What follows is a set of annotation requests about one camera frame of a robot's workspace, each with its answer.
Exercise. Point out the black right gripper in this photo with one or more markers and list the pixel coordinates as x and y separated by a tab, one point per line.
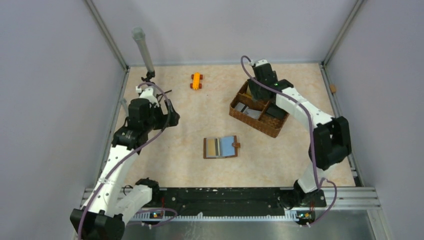
253	85

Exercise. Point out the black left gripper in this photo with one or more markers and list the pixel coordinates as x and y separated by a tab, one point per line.
163	117

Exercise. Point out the brown leather card holder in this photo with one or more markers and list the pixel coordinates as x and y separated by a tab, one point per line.
229	147

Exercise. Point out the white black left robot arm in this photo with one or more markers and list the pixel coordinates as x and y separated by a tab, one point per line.
103	216

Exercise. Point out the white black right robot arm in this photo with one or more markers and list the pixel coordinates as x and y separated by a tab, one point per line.
330	139

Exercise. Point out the orange toy car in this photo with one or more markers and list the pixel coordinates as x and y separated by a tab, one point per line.
196	81

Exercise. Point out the woven wicker divided basket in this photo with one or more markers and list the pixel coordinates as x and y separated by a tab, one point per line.
263	116

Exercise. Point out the small wooden block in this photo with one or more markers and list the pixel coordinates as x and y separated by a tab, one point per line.
332	88

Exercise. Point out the black tripod with grey tube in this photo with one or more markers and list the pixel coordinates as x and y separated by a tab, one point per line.
147	90

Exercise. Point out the grey metal bracket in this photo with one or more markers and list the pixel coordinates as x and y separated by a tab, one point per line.
125	106

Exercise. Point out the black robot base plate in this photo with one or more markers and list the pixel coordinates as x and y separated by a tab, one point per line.
234	201

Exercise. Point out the aluminium frame rail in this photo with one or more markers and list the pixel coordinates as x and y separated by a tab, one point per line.
361	197

